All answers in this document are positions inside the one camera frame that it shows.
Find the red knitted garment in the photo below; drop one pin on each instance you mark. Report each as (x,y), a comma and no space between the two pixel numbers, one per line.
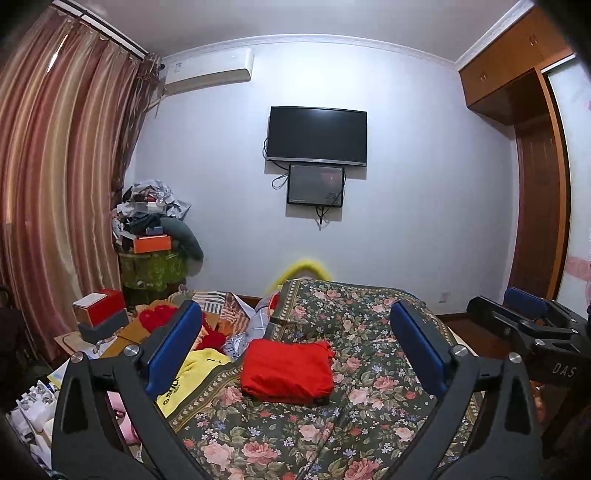
(154,318)

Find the white plastic packaging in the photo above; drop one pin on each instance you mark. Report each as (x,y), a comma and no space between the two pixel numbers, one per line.
(32,406)

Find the orange box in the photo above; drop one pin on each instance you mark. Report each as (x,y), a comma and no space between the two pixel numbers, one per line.
(151,243)

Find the red and white box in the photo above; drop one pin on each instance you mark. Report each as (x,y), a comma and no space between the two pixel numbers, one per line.
(104,307)

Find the patchwork cloth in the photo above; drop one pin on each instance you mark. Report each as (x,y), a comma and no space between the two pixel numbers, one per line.
(231,314)

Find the green patterned cloth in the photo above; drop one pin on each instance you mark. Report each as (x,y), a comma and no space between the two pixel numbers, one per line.
(152,272)

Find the grey pillow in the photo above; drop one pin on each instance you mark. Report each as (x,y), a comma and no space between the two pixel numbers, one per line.
(184,235)

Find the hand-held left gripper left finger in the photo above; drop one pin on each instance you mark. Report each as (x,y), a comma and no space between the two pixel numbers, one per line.
(173,346)

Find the striped brown curtain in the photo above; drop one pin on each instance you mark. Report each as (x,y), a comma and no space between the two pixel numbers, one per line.
(55,161)

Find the brown wooden door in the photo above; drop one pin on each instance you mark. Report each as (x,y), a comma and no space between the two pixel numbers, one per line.
(538,207)

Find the white air conditioner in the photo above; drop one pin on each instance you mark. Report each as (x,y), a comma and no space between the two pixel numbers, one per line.
(207,69)

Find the brown wooden wardrobe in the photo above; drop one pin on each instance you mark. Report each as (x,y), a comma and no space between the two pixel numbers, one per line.
(498,69)

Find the small black wall monitor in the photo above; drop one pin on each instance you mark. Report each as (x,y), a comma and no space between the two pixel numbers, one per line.
(316,184)

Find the black wall television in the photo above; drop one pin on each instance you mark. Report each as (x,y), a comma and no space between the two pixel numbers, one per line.
(318,136)

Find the yellow garment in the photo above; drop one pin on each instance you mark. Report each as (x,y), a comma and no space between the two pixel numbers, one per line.
(203,367)

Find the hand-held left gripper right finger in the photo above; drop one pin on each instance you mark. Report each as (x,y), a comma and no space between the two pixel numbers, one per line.
(422,350)

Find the dark floral blanket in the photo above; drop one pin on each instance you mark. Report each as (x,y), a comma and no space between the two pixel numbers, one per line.
(360,415)

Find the dark grey box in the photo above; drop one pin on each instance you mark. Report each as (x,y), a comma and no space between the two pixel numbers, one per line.
(106,330)

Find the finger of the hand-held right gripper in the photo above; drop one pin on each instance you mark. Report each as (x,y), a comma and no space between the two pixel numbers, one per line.
(526,297)
(496,318)

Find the curtain rail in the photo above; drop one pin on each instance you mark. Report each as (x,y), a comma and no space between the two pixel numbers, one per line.
(101,27)

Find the pile of clutter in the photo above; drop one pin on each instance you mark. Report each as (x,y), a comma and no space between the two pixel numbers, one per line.
(145,203)

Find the yellow hoop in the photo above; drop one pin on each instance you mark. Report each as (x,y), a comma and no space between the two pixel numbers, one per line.
(307,266)

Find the pink round object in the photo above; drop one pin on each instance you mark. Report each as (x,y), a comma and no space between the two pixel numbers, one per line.
(122,415)

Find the brown cardboard sheet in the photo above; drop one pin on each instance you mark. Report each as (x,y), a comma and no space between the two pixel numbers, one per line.
(127,334)

